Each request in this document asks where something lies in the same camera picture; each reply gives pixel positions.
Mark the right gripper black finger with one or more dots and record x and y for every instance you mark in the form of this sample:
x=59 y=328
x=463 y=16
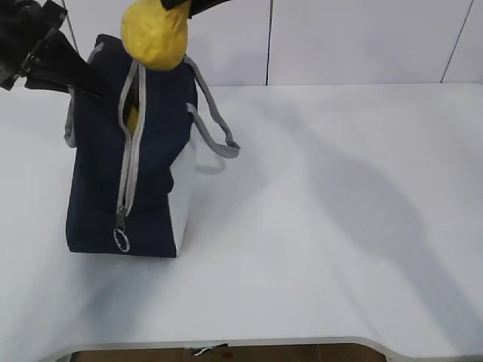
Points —
x=171 y=4
x=199 y=6

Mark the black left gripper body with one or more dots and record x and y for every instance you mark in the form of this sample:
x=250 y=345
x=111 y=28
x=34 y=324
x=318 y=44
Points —
x=26 y=28

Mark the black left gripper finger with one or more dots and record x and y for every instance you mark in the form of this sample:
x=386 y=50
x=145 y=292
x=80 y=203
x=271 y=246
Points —
x=57 y=66

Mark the yellow lemon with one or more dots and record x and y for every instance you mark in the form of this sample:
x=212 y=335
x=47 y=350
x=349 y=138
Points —
x=155 y=36

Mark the yellow banana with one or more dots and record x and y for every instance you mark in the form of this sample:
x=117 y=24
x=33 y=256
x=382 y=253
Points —
x=132 y=119

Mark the navy blue lunch bag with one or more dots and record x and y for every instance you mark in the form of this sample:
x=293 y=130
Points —
x=131 y=193

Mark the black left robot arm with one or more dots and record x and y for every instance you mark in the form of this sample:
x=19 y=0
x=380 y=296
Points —
x=34 y=47

